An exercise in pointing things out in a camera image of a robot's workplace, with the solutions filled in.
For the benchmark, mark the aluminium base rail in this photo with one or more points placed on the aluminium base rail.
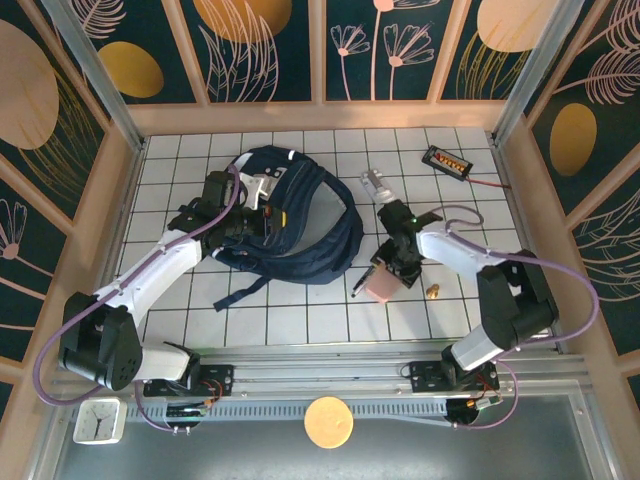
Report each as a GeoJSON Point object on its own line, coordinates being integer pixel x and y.
{"type": "Point", "coordinates": [320, 372]}

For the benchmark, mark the black pen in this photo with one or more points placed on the black pen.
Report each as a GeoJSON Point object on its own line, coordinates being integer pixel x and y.
{"type": "Point", "coordinates": [361, 285]}

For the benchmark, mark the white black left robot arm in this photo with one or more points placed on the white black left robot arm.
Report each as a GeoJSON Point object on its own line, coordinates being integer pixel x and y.
{"type": "Point", "coordinates": [150, 275]}

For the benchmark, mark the small brass piece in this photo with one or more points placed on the small brass piece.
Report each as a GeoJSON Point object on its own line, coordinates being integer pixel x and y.
{"type": "Point", "coordinates": [433, 291]}

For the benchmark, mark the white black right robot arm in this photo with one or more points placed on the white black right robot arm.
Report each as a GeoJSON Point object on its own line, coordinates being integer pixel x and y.
{"type": "Point", "coordinates": [450, 247]}

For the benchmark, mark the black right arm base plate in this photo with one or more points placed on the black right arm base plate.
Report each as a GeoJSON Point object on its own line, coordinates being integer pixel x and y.
{"type": "Point", "coordinates": [425, 375]}

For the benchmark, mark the navy blue backpack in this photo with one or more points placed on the navy blue backpack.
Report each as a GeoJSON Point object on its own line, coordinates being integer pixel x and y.
{"type": "Point", "coordinates": [310, 255]}

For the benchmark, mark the black box with orange parts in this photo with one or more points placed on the black box with orange parts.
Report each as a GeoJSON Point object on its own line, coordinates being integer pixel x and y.
{"type": "Point", "coordinates": [446, 160]}

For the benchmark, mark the aluminium side rail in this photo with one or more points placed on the aluminium side rail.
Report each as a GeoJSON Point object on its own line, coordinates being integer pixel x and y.
{"type": "Point", "coordinates": [129, 190]}
{"type": "Point", "coordinates": [501, 160]}

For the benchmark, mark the pink pencil case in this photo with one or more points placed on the pink pencil case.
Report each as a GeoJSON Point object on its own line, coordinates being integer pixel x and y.
{"type": "Point", "coordinates": [382, 289]}

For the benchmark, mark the white alarm clock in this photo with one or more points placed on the white alarm clock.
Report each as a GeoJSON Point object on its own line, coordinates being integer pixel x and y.
{"type": "Point", "coordinates": [99, 421]}

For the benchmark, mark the aluminium frame post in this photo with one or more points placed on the aluminium frame post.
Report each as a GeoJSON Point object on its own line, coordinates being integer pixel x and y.
{"type": "Point", "coordinates": [535, 70]}
{"type": "Point", "coordinates": [95, 70]}

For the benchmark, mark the round cork coaster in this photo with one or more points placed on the round cork coaster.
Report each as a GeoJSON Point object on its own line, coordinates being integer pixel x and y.
{"type": "Point", "coordinates": [329, 422]}

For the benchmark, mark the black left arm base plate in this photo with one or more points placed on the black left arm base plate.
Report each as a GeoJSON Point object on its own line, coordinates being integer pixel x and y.
{"type": "Point", "coordinates": [222, 377]}

